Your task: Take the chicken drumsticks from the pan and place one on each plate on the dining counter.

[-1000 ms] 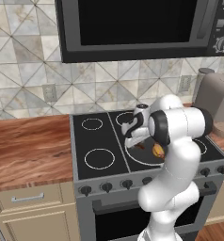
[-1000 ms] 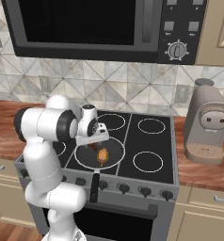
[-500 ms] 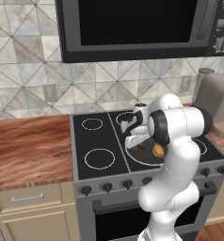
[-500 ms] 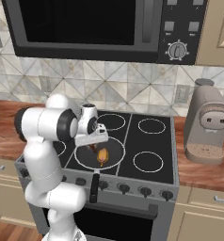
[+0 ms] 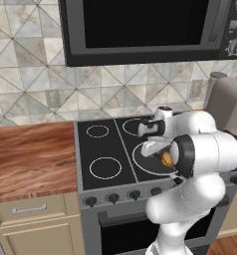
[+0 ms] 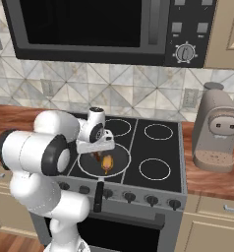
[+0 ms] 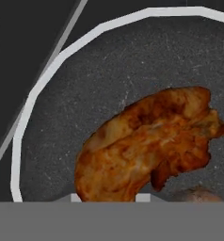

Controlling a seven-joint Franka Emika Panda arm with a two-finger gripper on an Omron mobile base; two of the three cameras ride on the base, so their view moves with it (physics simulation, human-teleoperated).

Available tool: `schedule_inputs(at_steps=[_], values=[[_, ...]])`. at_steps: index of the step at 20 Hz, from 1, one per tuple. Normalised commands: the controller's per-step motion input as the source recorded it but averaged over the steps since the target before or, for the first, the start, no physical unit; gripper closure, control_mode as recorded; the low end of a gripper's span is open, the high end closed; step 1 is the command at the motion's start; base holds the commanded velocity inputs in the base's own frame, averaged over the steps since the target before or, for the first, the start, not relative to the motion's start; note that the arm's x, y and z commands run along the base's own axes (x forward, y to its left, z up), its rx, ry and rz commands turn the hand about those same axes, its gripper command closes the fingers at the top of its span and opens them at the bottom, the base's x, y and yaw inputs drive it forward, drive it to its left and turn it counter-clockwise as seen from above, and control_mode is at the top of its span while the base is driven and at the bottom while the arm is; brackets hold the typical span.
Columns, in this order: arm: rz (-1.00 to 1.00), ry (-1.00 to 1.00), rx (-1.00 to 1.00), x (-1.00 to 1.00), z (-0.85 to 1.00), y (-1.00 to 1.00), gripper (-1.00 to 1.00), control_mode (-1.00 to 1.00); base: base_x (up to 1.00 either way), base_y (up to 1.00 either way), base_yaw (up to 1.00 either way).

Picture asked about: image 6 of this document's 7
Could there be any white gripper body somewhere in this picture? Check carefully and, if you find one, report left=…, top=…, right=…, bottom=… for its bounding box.
left=75, top=137, right=117, bottom=156

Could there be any brown chicken drumstick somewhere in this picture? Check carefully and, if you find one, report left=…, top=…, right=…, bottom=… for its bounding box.
left=91, top=152, right=103, bottom=162

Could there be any orange chicken drumstick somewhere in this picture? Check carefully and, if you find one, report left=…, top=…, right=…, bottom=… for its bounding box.
left=100, top=155, right=116, bottom=175

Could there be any black frying pan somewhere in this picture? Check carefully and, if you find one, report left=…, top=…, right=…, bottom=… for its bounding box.
left=77, top=143, right=133, bottom=214

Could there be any black stove knob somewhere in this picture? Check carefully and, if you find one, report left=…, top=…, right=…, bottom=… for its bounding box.
left=102, top=188, right=114, bottom=200
left=79, top=185, right=91, bottom=195
left=58, top=181, right=71, bottom=192
left=123, top=191, right=137, bottom=204
left=146, top=195, right=159, bottom=208
left=168, top=198, right=182, bottom=212

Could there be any grey stove with black hob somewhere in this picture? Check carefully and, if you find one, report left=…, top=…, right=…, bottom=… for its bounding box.
left=29, top=112, right=189, bottom=252

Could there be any black oven door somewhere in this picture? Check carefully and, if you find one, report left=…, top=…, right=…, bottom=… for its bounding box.
left=44, top=211, right=166, bottom=252

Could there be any beige base cupboard door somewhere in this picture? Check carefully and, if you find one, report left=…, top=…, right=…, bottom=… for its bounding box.
left=0, top=190, right=38, bottom=238
left=173, top=212, right=234, bottom=252

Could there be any black microwave door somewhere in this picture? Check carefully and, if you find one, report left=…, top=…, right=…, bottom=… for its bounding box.
left=1, top=0, right=171, bottom=66

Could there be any grey coffee machine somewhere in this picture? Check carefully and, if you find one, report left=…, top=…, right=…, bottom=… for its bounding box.
left=191, top=82, right=234, bottom=174

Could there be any grey microwave dial knob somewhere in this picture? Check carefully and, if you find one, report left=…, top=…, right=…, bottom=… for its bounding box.
left=174, top=41, right=198, bottom=64

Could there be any dark grey microwave oven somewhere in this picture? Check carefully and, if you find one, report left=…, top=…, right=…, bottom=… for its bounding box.
left=0, top=0, right=218, bottom=69

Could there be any grey wall socket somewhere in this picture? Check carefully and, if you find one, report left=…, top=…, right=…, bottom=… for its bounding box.
left=183, top=88, right=199, bottom=109
left=40, top=79, right=55, bottom=97

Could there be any grey oven door handle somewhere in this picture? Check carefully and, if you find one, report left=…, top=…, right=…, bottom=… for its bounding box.
left=88, top=211, right=166, bottom=229

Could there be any grey microwave door handle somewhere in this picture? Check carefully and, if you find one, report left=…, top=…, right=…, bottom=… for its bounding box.
left=147, top=0, right=162, bottom=45

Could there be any beige wall cupboard door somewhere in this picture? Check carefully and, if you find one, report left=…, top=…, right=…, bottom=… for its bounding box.
left=204, top=0, right=234, bottom=70

